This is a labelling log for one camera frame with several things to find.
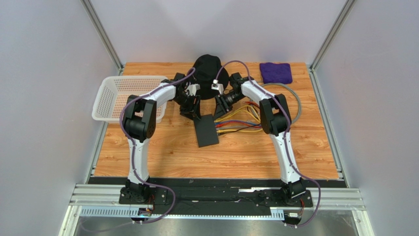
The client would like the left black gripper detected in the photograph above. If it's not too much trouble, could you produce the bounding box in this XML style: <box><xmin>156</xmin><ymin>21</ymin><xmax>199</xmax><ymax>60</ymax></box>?
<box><xmin>173</xmin><ymin>93</ymin><xmax>202</xmax><ymax>121</ymax></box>

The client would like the black network switch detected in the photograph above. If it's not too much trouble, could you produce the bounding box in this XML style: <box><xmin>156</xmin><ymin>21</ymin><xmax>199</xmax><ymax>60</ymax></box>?
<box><xmin>193</xmin><ymin>114</ymin><xmax>219</xmax><ymax>148</ymax></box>

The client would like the yellow ethernet cable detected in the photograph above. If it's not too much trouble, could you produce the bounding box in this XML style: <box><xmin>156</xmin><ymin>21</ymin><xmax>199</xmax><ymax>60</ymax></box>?
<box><xmin>216</xmin><ymin>128</ymin><xmax>264</xmax><ymax>135</ymax></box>
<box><xmin>214</xmin><ymin>104</ymin><xmax>263</xmax><ymax>123</ymax></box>

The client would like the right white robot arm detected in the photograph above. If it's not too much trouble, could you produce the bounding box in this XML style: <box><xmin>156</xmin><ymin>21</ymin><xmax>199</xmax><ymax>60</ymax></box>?
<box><xmin>213</xmin><ymin>73</ymin><xmax>306</xmax><ymax>205</ymax></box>

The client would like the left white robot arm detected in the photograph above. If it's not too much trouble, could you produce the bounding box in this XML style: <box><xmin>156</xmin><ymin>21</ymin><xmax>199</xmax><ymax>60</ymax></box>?
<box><xmin>120</xmin><ymin>68</ymin><xmax>201</xmax><ymax>203</ymax></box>

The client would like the black bucket hat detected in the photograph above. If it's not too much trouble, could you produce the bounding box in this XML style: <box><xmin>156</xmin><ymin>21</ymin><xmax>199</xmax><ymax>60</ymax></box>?
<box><xmin>193</xmin><ymin>54</ymin><xmax>222</xmax><ymax>100</ymax></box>

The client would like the purple cloth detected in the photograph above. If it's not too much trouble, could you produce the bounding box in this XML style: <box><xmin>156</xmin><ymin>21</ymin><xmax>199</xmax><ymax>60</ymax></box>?
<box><xmin>259</xmin><ymin>62</ymin><xmax>293</xmax><ymax>84</ymax></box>

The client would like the white plastic basket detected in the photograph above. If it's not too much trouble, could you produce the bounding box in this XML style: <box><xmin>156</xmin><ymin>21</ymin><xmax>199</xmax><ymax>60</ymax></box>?
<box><xmin>91</xmin><ymin>76</ymin><xmax>169</xmax><ymax>124</ymax></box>

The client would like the blue ethernet cable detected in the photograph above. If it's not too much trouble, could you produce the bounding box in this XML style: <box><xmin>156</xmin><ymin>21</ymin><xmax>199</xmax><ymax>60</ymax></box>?
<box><xmin>222</xmin><ymin>119</ymin><xmax>263</xmax><ymax>127</ymax></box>

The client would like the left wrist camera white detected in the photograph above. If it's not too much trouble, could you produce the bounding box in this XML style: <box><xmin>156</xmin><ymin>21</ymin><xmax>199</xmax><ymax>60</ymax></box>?
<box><xmin>186</xmin><ymin>84</ymin><xmax>200</xmax><ymax>96</ymax></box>

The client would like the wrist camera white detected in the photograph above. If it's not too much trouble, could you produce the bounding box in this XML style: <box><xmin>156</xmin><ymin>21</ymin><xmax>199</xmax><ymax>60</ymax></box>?
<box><xmin>211</xmin><ymin>79</ymin><xmax>224</xmax><ymax>94</ymax></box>
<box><xmin>186</xmin><ymin>84</ymin><xmax>200</xmax><ymax>96</ymax></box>

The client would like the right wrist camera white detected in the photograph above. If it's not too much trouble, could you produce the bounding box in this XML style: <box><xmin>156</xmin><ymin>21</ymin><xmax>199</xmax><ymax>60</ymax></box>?
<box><xmin>211</xmin><ymin>79</ymin><xmax>224</xmax><ymax>94</ymax></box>

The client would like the red ethernet cable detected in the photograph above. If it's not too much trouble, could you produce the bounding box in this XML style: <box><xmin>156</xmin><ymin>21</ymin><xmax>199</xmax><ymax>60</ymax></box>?
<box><xmin>214</xmin><ymin>101</ymin><xmax>263</xmax><ymax>128</ymax></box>

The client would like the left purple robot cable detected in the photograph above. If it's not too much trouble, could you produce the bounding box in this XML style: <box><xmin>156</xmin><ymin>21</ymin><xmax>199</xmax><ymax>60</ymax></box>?
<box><xmin>119</xmin><ymin>67</ymin><xmax>196</xmax><ymax>225</ymax></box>

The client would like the black cable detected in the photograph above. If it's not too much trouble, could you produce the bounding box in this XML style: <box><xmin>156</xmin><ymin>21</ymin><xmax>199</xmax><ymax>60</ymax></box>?
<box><xmin>217</xmin><ymin>125</ymin><xmax>263</xmax><ymax>135</ymax></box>

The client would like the grey ethernet cable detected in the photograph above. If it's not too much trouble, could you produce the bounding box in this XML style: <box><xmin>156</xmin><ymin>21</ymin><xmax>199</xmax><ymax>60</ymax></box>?
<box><xmin>252</xmin><ymin>82</ymin><xmax>302</xmax><ymax>127</ymax></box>

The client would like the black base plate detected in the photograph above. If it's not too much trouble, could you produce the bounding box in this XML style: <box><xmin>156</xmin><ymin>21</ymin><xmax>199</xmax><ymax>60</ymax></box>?
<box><xmin>119</xmin><ymin>177</ymin><xmax>317</xmax><ymax>216</ymax></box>

